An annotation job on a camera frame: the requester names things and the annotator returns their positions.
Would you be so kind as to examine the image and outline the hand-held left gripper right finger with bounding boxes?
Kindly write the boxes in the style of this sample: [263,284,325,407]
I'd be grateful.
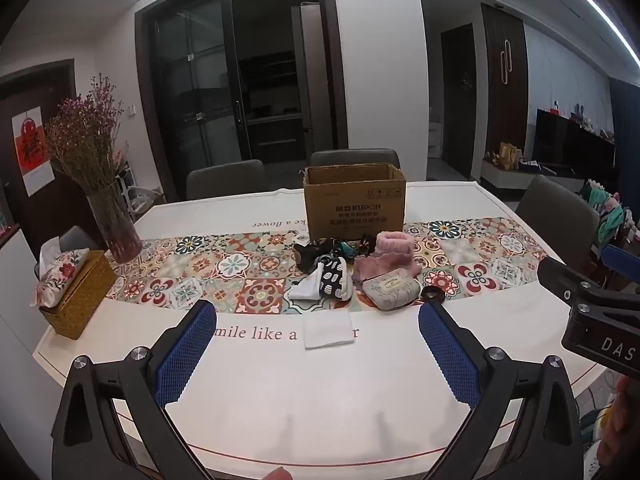
[418,301,586,480]

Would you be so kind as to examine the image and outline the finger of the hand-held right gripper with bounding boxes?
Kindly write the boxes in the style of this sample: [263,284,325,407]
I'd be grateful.
[601,244,640,282]
[537,256,605,307]

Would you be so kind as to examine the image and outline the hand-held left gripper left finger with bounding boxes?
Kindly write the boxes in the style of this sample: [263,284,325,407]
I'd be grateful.
[51,299,217,480]

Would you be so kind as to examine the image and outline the black patterned silk scarf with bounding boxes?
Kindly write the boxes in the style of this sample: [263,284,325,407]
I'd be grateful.
[292,234,378,274]

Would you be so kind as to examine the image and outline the brown cardboard box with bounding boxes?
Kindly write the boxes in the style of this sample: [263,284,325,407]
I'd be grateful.
[302,162,407,243]

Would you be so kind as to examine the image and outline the person's right hand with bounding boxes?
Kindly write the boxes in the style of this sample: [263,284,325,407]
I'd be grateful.
[599,377,640,480]

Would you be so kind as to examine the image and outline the colourful clothes on rack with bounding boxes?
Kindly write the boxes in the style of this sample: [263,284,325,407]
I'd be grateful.
[580,179,637,261]

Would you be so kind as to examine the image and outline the grey dining chair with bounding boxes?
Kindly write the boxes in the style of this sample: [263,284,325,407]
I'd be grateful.
[309,148,401,171]
[57,225,102,256]
[515,175,601,272]
[186,160,267,202]

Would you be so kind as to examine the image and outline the grey fabric pouch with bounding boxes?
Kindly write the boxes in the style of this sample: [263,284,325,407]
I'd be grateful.
[361,267,422,311]

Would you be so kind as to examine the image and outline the purple fluffy cloth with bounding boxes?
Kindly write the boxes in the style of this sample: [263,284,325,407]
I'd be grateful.
[352,255,421,287]

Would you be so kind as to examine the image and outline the woven wicker tissue box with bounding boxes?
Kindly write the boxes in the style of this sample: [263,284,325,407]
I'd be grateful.
[39,249,118,339]

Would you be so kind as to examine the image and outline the white low cabinet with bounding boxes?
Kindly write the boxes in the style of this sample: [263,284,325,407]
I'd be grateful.
[481,157,532,189]

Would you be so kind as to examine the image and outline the pink fluffy sock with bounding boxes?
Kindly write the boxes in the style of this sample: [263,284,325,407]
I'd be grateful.
[375,231,415,267]

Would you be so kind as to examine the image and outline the white folded cloth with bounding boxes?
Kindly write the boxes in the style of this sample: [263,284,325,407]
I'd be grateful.
[303,314,356,350]

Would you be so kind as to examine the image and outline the blue curtain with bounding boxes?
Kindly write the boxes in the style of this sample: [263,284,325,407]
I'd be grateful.
[607,77,640,197]

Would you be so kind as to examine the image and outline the glass vase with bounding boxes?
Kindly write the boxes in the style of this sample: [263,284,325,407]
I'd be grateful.
[86,191,144,264]

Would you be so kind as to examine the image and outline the black white patterned sock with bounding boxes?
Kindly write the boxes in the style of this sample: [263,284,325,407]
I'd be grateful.
[317,255,354,302]

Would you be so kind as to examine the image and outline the floral fabric tissue cover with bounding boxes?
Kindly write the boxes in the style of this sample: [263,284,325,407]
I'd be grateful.
[34,236,92,309]

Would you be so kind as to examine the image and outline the white storage rack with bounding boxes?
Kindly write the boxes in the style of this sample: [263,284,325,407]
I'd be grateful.
[116,159,167,223]

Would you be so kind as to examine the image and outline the dark interior door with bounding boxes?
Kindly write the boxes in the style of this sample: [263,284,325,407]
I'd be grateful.
[441,23,477,179]

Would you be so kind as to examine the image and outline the dried purple flower bunch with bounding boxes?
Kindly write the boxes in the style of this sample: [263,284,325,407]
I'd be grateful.
[44,74,132,202]

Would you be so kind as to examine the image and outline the ceiling light strip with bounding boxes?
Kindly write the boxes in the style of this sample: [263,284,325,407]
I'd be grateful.
[540,0,640,67]

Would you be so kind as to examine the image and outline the dark sliding glass doors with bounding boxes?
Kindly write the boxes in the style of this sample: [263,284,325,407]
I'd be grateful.
[135,0,348,198]

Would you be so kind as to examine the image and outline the dark wooden door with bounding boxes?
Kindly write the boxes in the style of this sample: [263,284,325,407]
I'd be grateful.
[0,59,77,243]

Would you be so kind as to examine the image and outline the red wall calendar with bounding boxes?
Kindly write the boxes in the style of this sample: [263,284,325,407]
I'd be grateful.
[12,110,56,197]

